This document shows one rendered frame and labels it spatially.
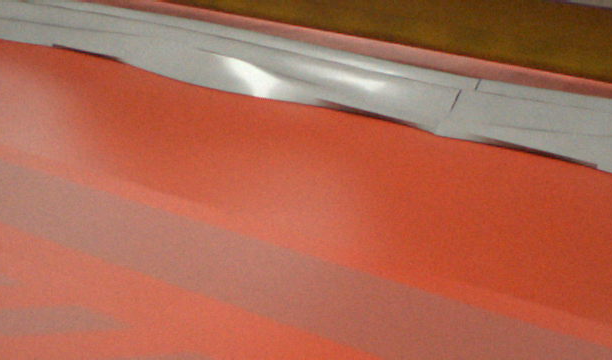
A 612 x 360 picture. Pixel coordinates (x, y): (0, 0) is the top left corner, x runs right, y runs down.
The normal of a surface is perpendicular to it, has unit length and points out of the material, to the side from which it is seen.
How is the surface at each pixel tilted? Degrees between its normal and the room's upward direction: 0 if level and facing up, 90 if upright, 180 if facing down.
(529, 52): 90
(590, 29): 90
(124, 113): 0
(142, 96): 0
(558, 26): 90
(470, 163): 0
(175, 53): 41
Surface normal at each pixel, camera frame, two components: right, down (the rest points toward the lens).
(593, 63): -0.44, 0.23
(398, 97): -0.17, -0.64
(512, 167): 0.12, -0.94
